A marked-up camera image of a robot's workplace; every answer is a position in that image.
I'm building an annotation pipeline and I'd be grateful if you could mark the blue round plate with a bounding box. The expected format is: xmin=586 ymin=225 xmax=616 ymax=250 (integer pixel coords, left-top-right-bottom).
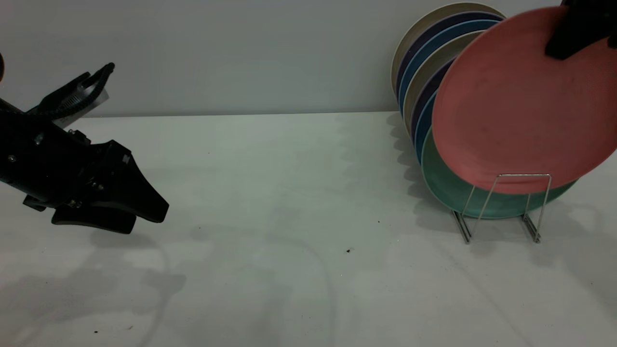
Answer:
xmin=415 ymin=91 xmax=438 ymax=164
xmin=399 ymin=19 xmax=502 ymax=114

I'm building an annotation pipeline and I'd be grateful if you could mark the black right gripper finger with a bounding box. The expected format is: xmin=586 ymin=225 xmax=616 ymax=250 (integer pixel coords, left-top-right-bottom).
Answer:
xmin=546 ymin=0 xmax=617 ymax=59

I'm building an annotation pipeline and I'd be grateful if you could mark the pink round plate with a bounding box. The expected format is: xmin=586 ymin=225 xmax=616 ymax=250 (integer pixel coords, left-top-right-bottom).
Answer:
xmin=431 ymin=6 xmax=617 ymax=195

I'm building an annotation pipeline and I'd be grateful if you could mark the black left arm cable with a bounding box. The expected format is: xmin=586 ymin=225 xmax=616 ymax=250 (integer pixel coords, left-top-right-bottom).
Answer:
xmin=28 ymin=63 xmax=116 ymax=119

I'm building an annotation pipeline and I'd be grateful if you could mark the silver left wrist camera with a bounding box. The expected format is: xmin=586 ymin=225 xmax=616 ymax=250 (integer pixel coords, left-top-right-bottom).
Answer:
xmin=53 ymin=80 xmax=109 ymax=129

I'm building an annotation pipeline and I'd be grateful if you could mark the beige round plate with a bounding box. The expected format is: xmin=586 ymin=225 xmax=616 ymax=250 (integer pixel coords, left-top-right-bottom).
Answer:
xmin=404 ymin=30 xmax=485 ymax=135
xmin=391 ymin=2 xmax=507 ymax=97

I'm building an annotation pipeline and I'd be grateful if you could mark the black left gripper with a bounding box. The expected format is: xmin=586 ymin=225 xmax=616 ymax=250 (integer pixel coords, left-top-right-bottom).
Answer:
xmin=52 ymin=130 xmax=169 ymax=234

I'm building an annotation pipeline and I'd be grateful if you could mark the purple round plate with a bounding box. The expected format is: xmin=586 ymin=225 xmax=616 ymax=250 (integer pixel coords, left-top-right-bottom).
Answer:
xmin=411 ymin=57 xmax=457 ymax=141
xmin=396 ymin=12 xmax=504 ymax=102

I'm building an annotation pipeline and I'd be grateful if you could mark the metal wire plate rack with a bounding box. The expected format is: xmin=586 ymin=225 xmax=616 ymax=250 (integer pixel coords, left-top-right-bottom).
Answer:
xmin=452 ymin=173 xmax=552 ymax=244

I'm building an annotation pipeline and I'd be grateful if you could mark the green round plate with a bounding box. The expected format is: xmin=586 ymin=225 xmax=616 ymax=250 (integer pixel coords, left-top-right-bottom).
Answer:
xmin=421 ymin=129 xmax=577 ymax=220

